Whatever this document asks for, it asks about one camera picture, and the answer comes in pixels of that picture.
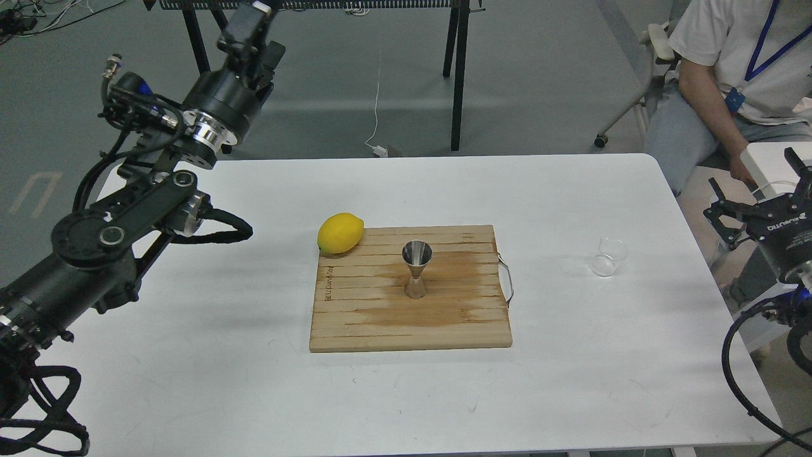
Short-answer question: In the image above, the bundle of floor cables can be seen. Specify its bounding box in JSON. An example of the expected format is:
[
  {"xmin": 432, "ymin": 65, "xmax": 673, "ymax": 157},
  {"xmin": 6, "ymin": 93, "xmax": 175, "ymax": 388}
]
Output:
[{"xmin": 0, "ymin": 0, "xmax": 128, "ymax": 39}]

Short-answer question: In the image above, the grey office chair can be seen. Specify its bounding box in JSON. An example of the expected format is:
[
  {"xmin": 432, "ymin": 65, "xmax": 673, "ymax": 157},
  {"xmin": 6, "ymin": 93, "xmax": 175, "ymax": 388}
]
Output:
[{"xmin": 593, "ymin": 20, "xmax": 679, "ymax": 149}]

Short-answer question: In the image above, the steel double jigger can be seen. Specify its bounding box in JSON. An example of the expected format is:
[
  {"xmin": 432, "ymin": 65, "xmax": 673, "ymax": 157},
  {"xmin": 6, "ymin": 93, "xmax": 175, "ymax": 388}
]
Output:
[{"xmin": 402, "ymin": 240, "xmax": 434, "ymax": 299}]

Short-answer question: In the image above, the yellow lemon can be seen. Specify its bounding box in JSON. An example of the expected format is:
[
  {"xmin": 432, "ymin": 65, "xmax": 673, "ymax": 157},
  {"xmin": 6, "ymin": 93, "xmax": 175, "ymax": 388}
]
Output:
[{"xmin": 317, "ymin": 212, "xmax": 363, "ymax": 255}]

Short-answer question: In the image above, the person in white shirt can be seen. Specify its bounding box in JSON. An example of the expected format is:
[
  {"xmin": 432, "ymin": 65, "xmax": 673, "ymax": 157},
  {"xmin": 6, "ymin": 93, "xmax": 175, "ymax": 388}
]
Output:
[{"xmin": 644, "ymin": 1, "xmax": 811, "ymax": 195}]

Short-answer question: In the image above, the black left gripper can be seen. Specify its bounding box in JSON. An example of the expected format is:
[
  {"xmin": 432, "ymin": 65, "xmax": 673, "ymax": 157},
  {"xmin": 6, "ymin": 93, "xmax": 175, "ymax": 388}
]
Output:
[{"xmin": 181, "ymin": 1, "xmax": 286, "ymax": 156}]

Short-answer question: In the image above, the white cable with plug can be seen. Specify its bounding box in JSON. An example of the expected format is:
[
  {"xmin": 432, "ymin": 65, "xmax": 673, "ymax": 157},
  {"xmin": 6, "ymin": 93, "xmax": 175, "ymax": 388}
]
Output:
[{"xmin": 364, "ymin": 48, "xmax": 389, "ymax": 158}]

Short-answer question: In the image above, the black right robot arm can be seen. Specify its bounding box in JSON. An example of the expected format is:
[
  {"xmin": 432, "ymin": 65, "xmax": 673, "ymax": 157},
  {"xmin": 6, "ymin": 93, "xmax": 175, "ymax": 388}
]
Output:
[{"xmin": 704, "ymin": 142, "xmax": 811, "ymax": 451}]

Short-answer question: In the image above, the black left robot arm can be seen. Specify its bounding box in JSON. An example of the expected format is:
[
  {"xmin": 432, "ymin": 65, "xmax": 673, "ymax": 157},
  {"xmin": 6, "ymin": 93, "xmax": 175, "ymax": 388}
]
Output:
[{"xmin": 2, "ymin": 1, "xmax": 286, "ymax": 456}]

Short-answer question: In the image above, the wooden cutting board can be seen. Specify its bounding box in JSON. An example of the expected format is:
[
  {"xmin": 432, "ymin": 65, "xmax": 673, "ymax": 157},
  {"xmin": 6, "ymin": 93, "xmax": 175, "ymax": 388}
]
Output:
[{"xmin": 308, "ymin": 225, "xmax": 513, "ymax": 353}]

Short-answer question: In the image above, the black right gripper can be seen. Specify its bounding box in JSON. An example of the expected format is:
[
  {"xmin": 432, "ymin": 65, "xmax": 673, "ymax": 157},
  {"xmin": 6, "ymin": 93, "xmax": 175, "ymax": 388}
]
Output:
[{"xmin": 703, "ymin": 147, "xmax": 811, "ymax": 286}]

